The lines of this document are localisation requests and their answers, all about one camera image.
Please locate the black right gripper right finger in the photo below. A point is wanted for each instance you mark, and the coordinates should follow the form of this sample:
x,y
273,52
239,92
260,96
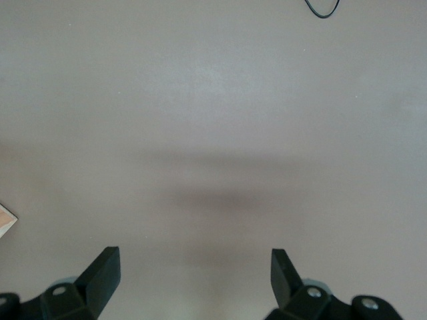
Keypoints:
x,y
293,293

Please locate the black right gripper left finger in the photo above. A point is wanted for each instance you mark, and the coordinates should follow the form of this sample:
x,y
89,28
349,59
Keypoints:
x,y
95,283

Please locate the light wooden block corner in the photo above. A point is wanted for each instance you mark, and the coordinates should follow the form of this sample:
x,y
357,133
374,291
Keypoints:
x,y
6,220

